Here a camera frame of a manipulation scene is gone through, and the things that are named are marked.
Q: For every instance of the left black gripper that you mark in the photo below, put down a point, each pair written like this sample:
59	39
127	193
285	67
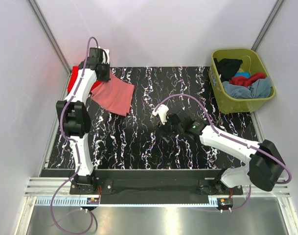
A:
106	78

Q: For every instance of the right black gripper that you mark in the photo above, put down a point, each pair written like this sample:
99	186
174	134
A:
164	128

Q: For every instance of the pink t shirt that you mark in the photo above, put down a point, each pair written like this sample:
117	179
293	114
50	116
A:
114	96

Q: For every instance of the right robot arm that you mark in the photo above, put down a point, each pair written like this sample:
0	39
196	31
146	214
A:
263	165

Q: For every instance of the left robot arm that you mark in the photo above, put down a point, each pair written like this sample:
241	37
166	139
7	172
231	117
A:
74	120

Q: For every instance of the folded red t shirt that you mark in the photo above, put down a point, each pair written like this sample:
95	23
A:
73	77

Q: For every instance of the olive green plastic bin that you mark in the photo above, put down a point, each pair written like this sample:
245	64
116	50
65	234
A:
252	64

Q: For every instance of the black garment in bin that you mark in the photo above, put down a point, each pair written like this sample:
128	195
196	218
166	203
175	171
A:
227	68

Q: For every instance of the dark red garment in bin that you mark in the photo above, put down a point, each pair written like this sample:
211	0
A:
245	82

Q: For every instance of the bright blue garment in bin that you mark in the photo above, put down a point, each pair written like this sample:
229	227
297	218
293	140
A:
244	74

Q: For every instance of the grey blue garment in bin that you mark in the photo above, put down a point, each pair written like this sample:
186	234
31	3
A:
259	89

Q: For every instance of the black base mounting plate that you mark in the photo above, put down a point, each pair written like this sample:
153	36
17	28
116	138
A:
153	183

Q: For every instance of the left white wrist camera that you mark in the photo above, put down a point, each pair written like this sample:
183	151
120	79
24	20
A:
106	56

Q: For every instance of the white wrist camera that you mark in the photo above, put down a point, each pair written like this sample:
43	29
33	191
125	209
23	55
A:
161	111
106	56

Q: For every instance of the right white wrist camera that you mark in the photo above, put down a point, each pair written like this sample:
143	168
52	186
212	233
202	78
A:
161	111

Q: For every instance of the left aluminium corner post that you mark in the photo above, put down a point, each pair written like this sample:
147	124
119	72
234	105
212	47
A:
47	31

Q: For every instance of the aluminium corner post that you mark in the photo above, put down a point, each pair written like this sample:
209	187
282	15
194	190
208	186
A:
47	31
267	24

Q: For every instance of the aluminium frame rail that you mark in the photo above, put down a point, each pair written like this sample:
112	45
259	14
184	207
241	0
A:
56	191

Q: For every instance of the right aluminium corner post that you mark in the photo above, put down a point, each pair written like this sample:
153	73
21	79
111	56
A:
267	24

